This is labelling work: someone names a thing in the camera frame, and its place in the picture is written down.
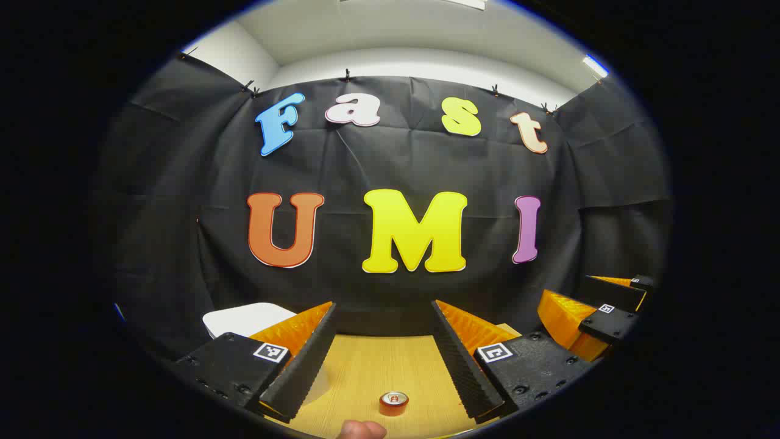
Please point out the white desktop garbage bin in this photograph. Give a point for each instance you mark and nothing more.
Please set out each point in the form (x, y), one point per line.
(244, 317)

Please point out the small ceiling light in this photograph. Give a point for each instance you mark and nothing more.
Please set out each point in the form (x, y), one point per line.
(595, 66)

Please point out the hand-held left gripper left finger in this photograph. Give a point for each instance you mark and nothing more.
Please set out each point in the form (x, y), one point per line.
(303, 367)

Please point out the red pop can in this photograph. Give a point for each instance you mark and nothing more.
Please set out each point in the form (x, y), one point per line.
(393, 405)

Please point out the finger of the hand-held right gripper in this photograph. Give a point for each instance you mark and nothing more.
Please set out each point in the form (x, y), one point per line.
(563, 317)
(612, 292)

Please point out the long ceiling light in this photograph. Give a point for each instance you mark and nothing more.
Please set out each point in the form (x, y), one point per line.
(466, 3)

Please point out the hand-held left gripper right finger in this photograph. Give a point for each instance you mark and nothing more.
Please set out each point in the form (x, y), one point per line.
(466, 366)

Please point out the black backdrop cloth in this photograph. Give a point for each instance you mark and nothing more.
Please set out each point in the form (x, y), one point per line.
(396, 164)

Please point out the wooden desktop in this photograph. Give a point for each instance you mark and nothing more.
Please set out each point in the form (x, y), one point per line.
(365, 372)

